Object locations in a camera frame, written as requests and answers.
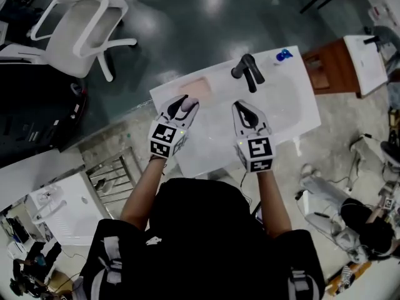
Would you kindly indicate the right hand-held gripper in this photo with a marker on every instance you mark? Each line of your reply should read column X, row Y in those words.
column 256, row 150

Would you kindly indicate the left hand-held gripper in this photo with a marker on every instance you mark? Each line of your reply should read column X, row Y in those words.
column 168, row 136

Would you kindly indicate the pale grey bar of soap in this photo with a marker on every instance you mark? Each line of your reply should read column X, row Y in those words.
column 190, row 103

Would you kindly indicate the person's left forearm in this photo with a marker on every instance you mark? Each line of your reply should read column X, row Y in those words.
column 143, row 189

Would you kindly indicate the person's right forearm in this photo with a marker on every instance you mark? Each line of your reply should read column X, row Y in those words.
column 273, row 202

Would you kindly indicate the white sink basin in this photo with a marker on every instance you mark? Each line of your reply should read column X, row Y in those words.
column 281, row 105

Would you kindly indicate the blue plastic object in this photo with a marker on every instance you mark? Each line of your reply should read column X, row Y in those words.
column 283, row 55

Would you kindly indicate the brown wooden cabinet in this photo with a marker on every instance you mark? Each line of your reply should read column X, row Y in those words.
column 331, row 67

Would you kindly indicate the white office chair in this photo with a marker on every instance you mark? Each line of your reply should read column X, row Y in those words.
column 78, row 36

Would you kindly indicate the white sink top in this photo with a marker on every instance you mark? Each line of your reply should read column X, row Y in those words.
column 367, row 64

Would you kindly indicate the person's black shirt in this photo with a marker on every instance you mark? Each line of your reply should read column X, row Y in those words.
column 203, row 245

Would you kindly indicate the small black faucet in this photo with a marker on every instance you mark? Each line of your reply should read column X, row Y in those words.
column 372, row 40

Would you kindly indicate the large black machine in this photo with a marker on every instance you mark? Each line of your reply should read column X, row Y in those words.
column 34, row 111

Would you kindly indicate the white cabinet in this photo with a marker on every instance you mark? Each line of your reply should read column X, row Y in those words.
column 68, row 211

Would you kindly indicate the white table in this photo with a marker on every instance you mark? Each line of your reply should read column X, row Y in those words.
column 34, row 173

